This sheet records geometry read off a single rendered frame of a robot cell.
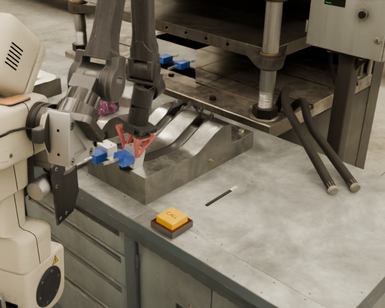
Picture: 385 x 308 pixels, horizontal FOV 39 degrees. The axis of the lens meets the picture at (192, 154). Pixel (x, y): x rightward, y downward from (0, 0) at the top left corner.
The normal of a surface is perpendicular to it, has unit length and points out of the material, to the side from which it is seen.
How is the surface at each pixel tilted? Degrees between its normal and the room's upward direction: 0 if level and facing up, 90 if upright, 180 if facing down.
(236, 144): 90
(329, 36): 90
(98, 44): 67
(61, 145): 82
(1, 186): 90
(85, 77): 37
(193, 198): 0
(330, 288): 0
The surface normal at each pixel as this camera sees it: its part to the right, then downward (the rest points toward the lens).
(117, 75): 0.94, 0.22
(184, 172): 0.73, 0.33
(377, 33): -0.68, 0.33
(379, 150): 0.02, -0.88
